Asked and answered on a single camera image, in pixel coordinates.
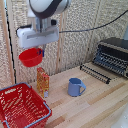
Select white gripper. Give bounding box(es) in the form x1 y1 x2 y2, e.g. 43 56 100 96
16 25 61 58

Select red bowl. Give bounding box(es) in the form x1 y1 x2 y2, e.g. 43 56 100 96
18 47 44 68

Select red plastic shopping basket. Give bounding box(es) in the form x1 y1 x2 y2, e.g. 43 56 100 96
0 82 53 128

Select orange yellow carton box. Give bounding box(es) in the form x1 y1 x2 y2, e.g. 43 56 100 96
36 66 51 99

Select woven wicker screen panel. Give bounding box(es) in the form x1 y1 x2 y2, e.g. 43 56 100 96
0 0 128 88

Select blue plastic mug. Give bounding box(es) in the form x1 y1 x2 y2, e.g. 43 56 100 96
67 77 87 98

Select black toaster oven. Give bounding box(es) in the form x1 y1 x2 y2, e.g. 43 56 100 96
92 36 128 80

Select black wire rack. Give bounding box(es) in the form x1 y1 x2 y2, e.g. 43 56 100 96
79 62 112 85

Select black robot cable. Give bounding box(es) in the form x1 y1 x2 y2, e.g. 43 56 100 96
58 9 128 34

